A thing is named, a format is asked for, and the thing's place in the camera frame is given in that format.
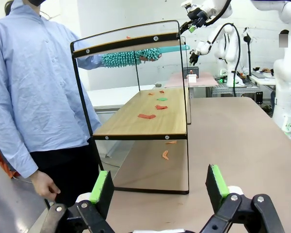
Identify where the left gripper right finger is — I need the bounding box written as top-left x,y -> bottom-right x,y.
200,164 -> 286,233

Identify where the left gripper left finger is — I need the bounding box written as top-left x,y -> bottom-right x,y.
40,170 -> 116,233

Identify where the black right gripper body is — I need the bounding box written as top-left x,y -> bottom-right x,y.
187,7 -> 209,27

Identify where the black background robot gripper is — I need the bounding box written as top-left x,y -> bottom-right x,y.
189,50 -> 200,66

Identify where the teal chenille duster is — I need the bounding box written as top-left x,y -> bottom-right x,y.
100,44 -> 191,68

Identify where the person's right forearm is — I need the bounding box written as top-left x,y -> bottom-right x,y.
0,97 -> 39,179

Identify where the person's left forearm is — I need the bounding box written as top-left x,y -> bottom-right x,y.
76,54 -> 104,71

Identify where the person's left hand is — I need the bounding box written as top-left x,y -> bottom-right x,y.
138,53 -> 162,63

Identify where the person's right hand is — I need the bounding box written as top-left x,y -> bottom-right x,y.
29,169 -> 61,201

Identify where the dark plastic basket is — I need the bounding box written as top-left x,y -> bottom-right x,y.
183,67 -> 199,76

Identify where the pink table mat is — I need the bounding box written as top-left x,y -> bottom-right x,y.
163,71 -> 219,88

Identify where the black pole stand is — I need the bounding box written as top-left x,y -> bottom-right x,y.
242,27 -> 253,77

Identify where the long red paper scrap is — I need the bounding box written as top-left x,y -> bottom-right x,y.
137,113 -> 157,120

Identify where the person in background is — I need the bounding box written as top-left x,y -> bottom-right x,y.
278,29 -> 290,49

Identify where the person in blue shirt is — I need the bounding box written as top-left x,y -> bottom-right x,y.
0,0 -> 105,209

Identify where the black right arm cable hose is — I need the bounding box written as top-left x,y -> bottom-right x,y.
205,0 -> 233,27

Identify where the black background robot cable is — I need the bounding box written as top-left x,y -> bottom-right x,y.
217,22 -> 242,96

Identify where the aluminium frame table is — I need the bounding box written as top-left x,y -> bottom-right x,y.
211,82 -> 264,98

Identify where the black frame wooden shelf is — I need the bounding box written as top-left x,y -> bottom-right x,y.
70,19 -> 192,195

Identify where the orange frame stand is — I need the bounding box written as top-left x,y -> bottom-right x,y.
0,131 -> 18,180

